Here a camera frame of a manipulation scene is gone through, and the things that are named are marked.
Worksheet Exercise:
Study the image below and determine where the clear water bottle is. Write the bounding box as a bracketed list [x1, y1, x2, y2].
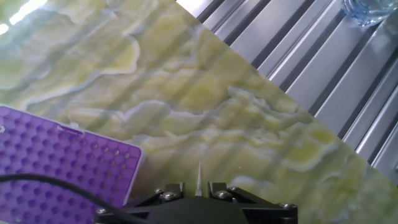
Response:
[341, 0, 398, 27]

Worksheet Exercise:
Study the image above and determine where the green marble pattern mat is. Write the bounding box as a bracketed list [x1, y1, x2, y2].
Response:
[0, 0, 398, 224]

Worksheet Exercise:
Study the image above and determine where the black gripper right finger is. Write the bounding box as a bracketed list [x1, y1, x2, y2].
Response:
[207, 182, 299, 224]

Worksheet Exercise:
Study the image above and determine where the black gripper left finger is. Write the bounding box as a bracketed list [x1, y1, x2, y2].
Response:
[95, 182, 186, 224]

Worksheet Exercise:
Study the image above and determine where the purple pipette tip rack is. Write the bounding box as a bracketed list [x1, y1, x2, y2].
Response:
[0, 105, 144, 224]

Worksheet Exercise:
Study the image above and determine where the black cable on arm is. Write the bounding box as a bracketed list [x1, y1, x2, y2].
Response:
[0, 173, 147, 224]

